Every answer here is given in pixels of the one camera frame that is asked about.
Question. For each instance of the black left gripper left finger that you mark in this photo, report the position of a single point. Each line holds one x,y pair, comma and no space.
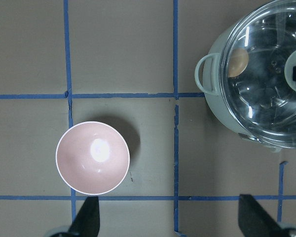
87,221

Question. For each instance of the brown egg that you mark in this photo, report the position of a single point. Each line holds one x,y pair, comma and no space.
238,62

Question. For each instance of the pale green electric pot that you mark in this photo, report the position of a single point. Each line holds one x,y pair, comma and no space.
207,80

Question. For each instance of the glass pot lid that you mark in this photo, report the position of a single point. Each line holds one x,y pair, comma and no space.
262,99

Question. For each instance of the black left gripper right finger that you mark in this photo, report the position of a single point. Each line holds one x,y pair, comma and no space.
254,221

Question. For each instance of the pink bowl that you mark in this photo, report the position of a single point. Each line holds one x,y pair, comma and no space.
92,158

